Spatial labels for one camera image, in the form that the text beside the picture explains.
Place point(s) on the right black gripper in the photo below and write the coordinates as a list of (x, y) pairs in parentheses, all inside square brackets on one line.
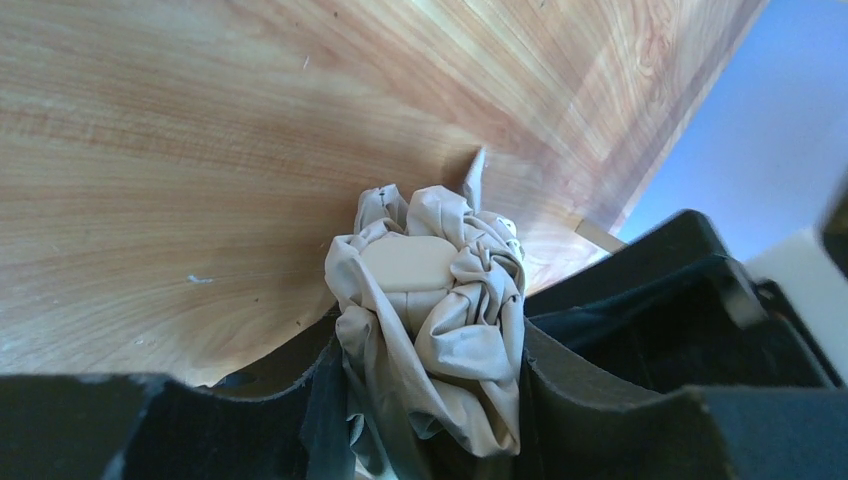
[(674, 308)]

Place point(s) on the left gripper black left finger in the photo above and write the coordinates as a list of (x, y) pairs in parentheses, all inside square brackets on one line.
[(281, 417)]

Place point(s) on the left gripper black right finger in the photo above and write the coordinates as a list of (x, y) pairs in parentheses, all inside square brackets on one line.
[(579, 421)]

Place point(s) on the black and beige folding umbrella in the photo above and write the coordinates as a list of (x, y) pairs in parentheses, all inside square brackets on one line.
[(431, 292)]

